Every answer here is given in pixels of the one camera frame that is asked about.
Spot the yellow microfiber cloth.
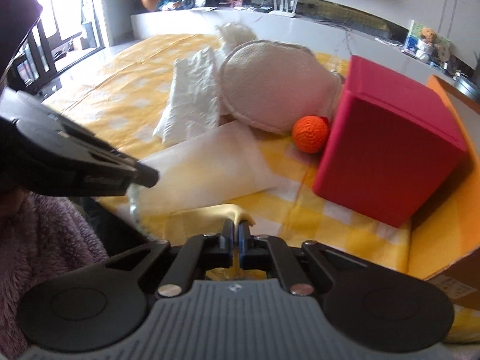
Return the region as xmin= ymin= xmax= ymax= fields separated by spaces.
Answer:
xmin=142 ymin=204 xmax=266 ymax=281

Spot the white foam wrap sheet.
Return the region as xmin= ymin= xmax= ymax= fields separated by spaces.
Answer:
xmin=128 ymin=121 xmax=277 ymax=219

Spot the white paper towel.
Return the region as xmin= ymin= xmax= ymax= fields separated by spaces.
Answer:
xmin=154 ymin=47 xmax=220 ymax=146

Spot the orange crochet ball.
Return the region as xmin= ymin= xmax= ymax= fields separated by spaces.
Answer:
xmin=291 ymin=115 xmax=329 ymax=154

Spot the round beige scrub pad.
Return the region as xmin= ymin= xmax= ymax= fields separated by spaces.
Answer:
xmin=217 ymin=40 xmax=343 ymax=135

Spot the yellow checkered tablecloth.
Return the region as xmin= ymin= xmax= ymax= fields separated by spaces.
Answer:
xmin=45 ymin=33 xmax=480 ymax=344

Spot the purple fleece sleeve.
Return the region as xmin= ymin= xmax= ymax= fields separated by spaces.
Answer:
xmin=1 ymin=189 xmax=107 ymax=359

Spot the white fluffy plush item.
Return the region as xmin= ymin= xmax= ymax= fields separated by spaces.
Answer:
xmin=216 ymin=22 xmax=257 ymax=60

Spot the red square box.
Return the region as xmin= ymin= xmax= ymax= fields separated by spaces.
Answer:
xmin=312 ymin=55 xmax=468 ymax=228

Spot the orange cardboard storage box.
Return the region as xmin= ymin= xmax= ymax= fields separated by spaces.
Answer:
xmin=408 ymin=76 xmax=479 ymax=287

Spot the white wifi router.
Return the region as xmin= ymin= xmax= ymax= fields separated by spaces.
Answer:
xmin=269 ymin=0 xmax=299 ymax=18

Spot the white marble tv console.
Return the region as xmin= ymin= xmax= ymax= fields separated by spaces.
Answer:
xmin=131 ymin=9 xmax=454 ymax=85

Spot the small teddy bear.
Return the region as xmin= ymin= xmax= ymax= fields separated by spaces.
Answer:
xmin=416 ymin=27 xmax=437 ymax=63

